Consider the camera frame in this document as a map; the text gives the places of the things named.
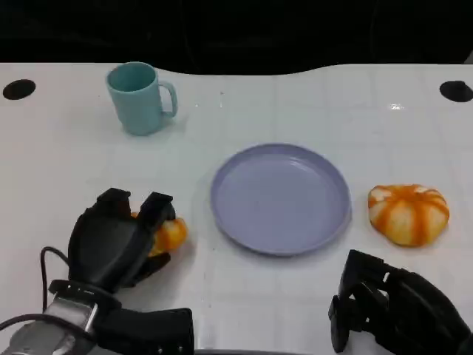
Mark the orange white toy bread roll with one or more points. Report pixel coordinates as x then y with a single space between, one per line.
408 214
173 233

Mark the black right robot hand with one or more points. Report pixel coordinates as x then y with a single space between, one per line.
406 307

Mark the pale green mug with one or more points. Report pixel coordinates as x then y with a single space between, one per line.
136 100

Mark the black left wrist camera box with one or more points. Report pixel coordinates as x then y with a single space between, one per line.
148 333

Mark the black table grommet hole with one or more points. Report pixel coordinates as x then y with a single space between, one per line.
18 89
455 91

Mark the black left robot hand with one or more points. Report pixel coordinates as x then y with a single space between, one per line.
103 244

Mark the lilac plate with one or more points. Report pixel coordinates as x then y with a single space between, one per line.
281 199

